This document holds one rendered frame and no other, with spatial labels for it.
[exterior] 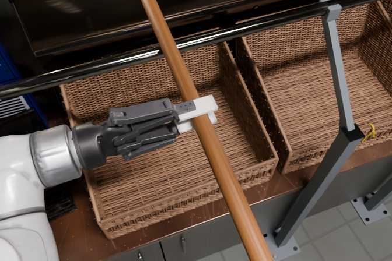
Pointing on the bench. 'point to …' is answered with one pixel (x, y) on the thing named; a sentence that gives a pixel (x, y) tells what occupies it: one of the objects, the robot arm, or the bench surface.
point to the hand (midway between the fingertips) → (196, 114)
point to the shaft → (204, 128)
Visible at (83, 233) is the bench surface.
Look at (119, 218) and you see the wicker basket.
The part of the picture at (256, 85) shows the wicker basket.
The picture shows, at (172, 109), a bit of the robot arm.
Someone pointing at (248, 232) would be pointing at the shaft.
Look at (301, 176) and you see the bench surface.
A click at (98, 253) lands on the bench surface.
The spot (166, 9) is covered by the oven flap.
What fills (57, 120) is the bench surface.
